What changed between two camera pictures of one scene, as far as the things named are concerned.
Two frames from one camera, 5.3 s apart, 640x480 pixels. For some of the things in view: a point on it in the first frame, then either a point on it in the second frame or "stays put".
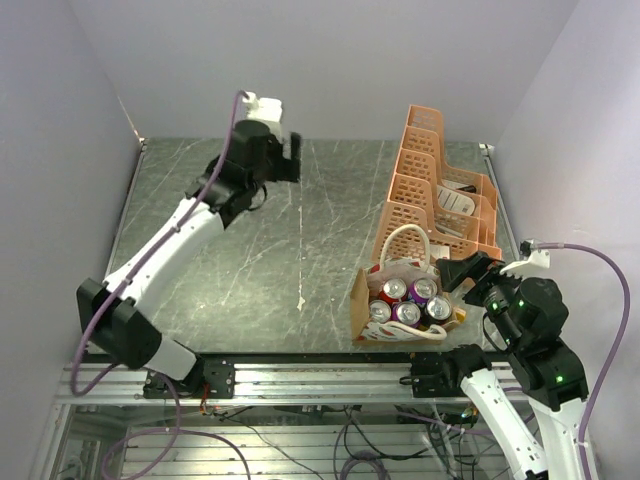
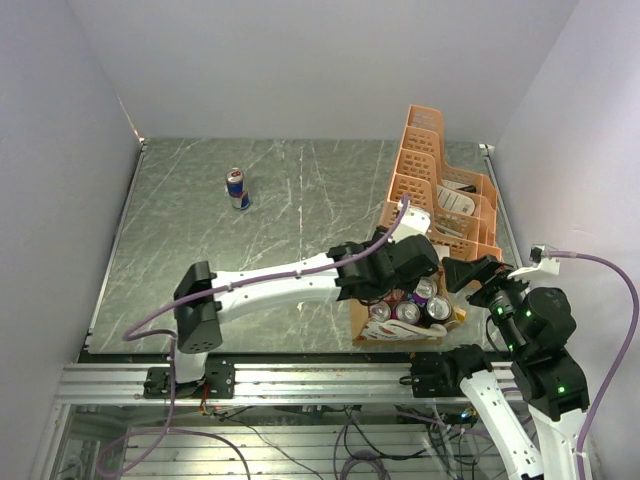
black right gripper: (454, 271) stays put
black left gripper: (286, 169) → (388, 245)
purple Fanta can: (422, 289) stays put
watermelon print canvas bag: (367, 289) stays put
